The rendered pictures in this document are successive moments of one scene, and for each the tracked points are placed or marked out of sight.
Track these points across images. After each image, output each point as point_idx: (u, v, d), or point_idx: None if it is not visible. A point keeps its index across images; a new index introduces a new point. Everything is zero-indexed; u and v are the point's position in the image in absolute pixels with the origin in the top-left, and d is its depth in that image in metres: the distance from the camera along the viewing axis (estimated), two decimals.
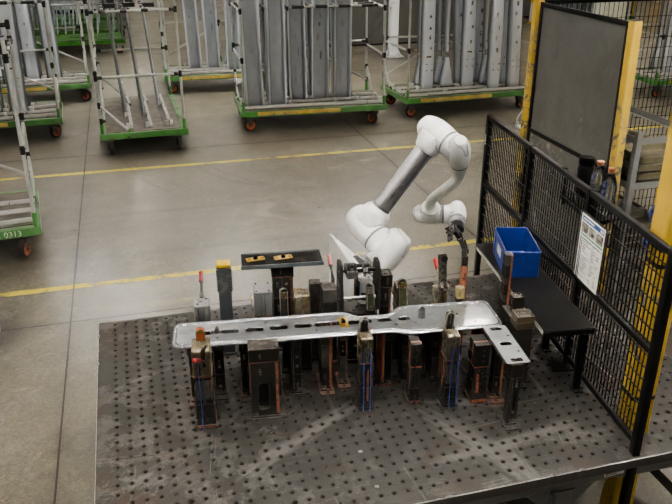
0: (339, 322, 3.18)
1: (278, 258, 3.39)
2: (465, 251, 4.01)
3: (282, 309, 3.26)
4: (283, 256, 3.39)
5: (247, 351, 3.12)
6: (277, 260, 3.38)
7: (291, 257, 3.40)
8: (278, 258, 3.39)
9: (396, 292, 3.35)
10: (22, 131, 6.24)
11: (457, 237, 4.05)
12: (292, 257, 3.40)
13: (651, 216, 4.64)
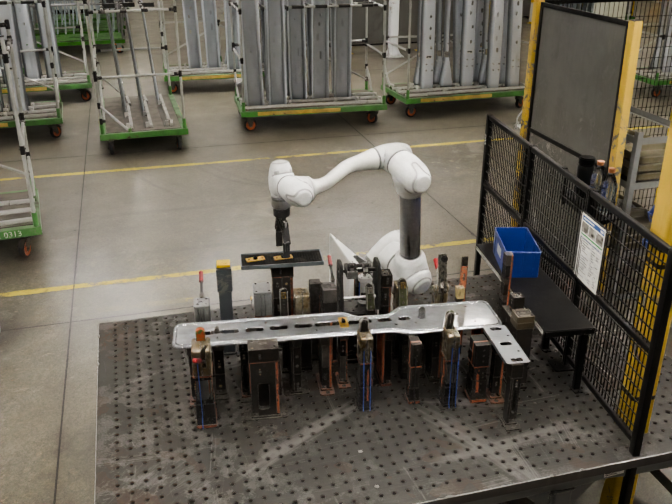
0: (339, 322, 3.18)
1: (278, 258, 3.39)
2: (281, 235, 3.43)
3: (282, 309, 3.26)
4: (283, 256, 3.39)
5: (247, 351, 3.12)
6: (277, 260, 3.38)
7: (291, 257, 3.40)
8: (278, 258, 3.39)
9: (396, 292, 3.35)
10: (22, 131, 6.24)
11: None
12: (292, 257, 3.40)
13: (651, 216, 4.64)
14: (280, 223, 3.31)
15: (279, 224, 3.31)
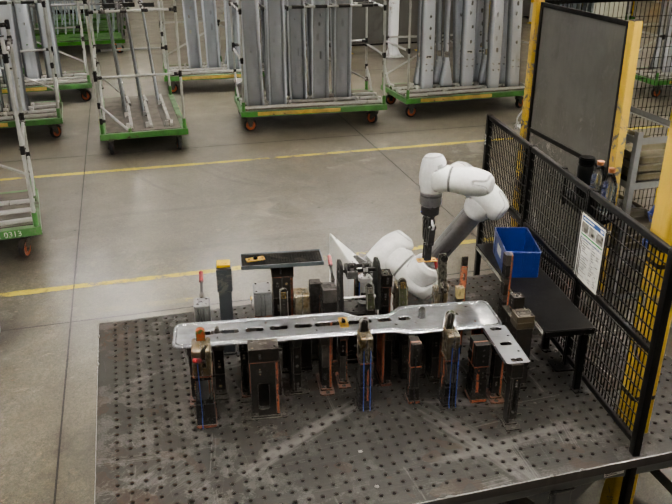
0: (339, 322, 3.18)
1: (421, 260, 3.12)
2: None
3: (282, 309, 3.26)
4: (427, 259, 3.12)
5: (247, 351, 3.12)
6: (420, 262, 3.11)
7: (435, 261, 3.12)
8: (421, 260, 3.12)
9: (396, 292, 3.35)
10: (22, 131, 6.24)
11: None
12: (436, 261, 3.12)
13: (651, 216, 4.64)
14: (427, 223, 3.05)
15: (426, 224, 3.05)
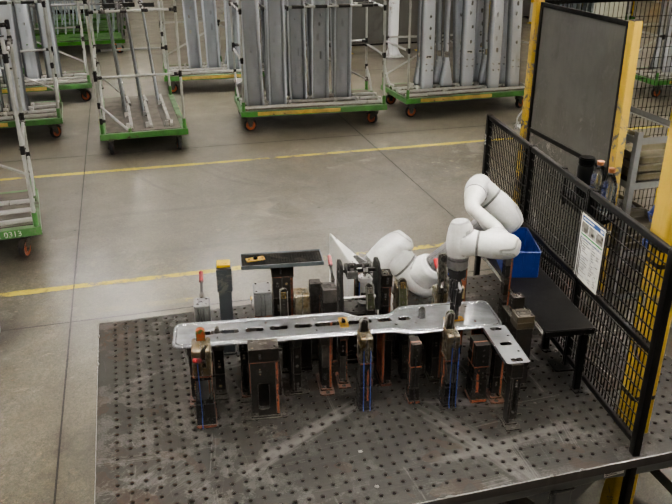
0: (339, 322, 3.18)
1: None
2: None
3: (282, 309, 3.26)
4: None
5: (247, 351, 3.12)
6: None
7: (462, 320, 3.19)
8: None
9: (396, 292, 3.35)
10: (22, 131, 6.24)
11: None
12: (463, 320, 3.19)
13: (651, 216, 4.64)
14: (454, 285, 3.12)
15: (453, 286, 3.12)
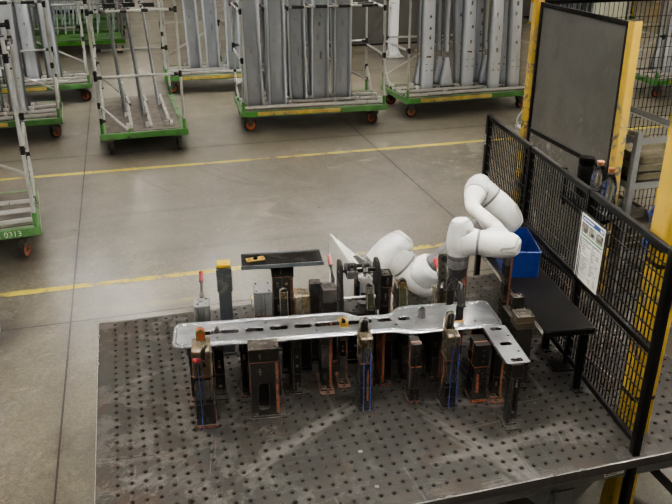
0: (339, 322, 3.18)
1: None
2: (453, 294, 3.23)
3: (282, 309, 3.26)
4: (454, 319, 3.20)
5: (247, 351, 3.12)
6: None
7: (462, 321, 3.20)
8: None
9: (396, 292, 3.35)
10: (22, 131, 6.24)
11: (454, 285, 3.15)
12: (463, 321, 3.20)
13: (651, 216, 4.64)
14: (455, 283, 3.11)
15: (454, 284, 3.11)
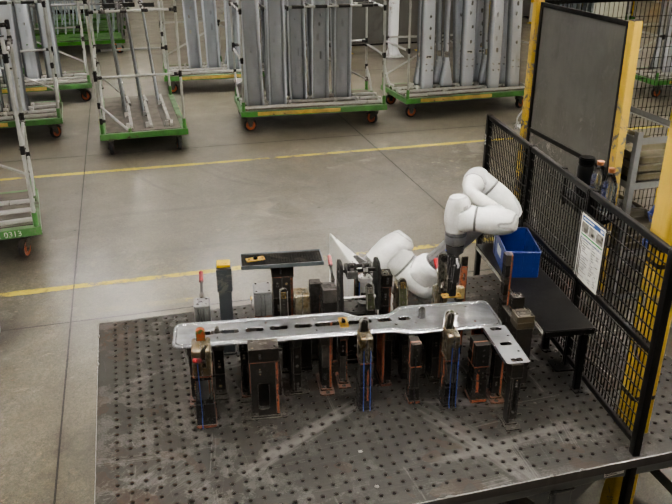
0: (339, 322, 3.18)
1: (446, 295, 3.21)
2: None
3: (282, 309, 3.26)
4: None
5: (247, 351, 3.12)
6: (445, 298, 3.20)
7: (460, 296, 3.20)
8: (446, 296, 3.20)
9: (396, 292, 3.35)
10: (22, 131, 6.24)
11: None
12: (461, 296, 3.20)
13: (651, 216, 4.64)
14: (452, 261, 3.13)
15: (451, 262, 3.13)
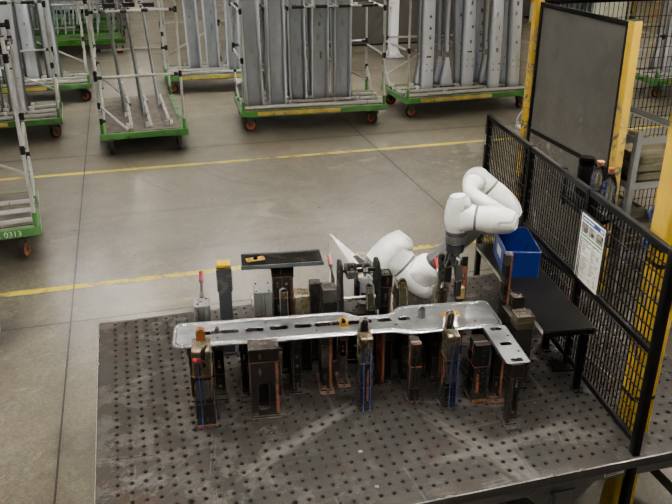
0: (339, 322, 3.18)
1: (445, 314, 3.24)
2: (450, 271, 3.24)
3: (282, 309, 3.26)
4: None
5: (247, 351, 3.12)
6: (444, 317, 3.23)
7: (459, 315, 3.24)
8: (445, 315, 3.24)
9: (396, 292, 3.35)
10: (22, 131, 6.24)
11: None
12: (460, 315, 3.24)
13: (651, 216, 4.64)
14: (452, 259, 3.12)
15: (452, 260, 3.12)
